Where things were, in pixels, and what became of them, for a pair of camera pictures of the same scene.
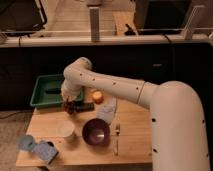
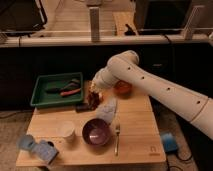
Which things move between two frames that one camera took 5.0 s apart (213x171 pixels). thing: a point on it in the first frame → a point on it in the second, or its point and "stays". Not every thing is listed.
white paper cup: [65, 129] stays
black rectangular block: [85, 107] stays
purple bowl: [96, 131] stays
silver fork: [117, 133] stays
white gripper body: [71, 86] → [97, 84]
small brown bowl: [69, 107] → [93, 100]
